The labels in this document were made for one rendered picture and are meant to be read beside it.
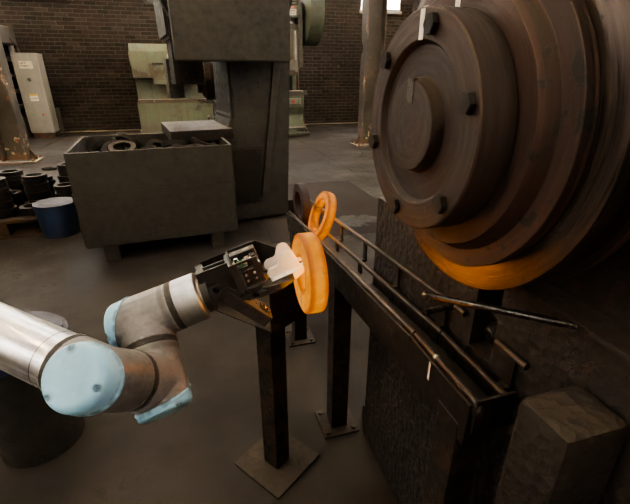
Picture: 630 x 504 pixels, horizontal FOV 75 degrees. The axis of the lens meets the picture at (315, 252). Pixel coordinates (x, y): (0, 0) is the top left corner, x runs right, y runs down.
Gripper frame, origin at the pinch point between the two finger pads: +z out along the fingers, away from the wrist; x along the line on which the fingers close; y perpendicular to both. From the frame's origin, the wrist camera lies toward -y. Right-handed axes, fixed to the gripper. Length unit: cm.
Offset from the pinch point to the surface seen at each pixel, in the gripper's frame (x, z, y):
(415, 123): -19.0, 16.8, 24.0
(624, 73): -38, 27, 27
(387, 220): 23.9, 26.5, -9.9
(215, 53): 241, 14, 42
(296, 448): 29, -20, -82
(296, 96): 791, 180, -67
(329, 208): 63, 21, -17
